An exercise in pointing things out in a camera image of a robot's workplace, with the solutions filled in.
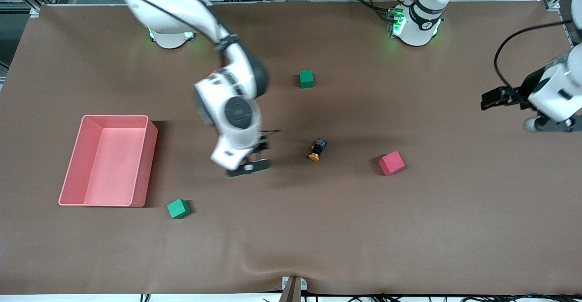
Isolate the orange black push button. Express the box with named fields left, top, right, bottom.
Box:
left=308, top=138, right=327, bottom=162

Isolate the pink plastic tray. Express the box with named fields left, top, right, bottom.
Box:
left=58, top=115, right=159, bottom=208

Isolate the brown table mat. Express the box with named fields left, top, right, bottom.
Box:
left=0, top=1, right=582, bottom=296

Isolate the metal bracket with brown post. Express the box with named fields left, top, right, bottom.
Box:
left=278, top=276, right=308, bottom=302

